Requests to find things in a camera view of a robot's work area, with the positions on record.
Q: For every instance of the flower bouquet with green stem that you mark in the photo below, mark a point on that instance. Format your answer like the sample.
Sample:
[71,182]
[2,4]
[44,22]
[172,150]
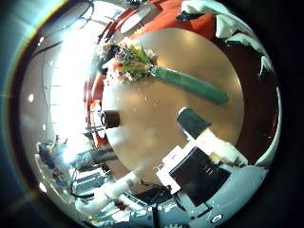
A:
[190,84]

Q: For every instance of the black control box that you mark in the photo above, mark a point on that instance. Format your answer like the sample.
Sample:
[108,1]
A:
[155,194]

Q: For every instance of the orange curved sofa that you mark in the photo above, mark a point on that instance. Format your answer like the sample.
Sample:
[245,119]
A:
[177,19]

